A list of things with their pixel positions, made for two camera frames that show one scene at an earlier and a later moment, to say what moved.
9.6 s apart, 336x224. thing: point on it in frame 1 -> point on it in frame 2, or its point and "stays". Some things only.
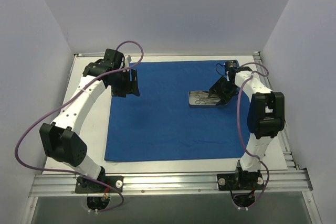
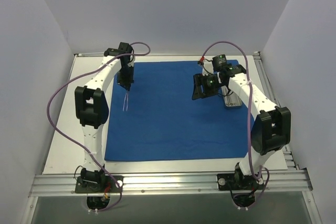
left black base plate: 84,186 stays
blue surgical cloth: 159,124 stays
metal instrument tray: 201,98 -> 231,99
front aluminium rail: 287,182 stays
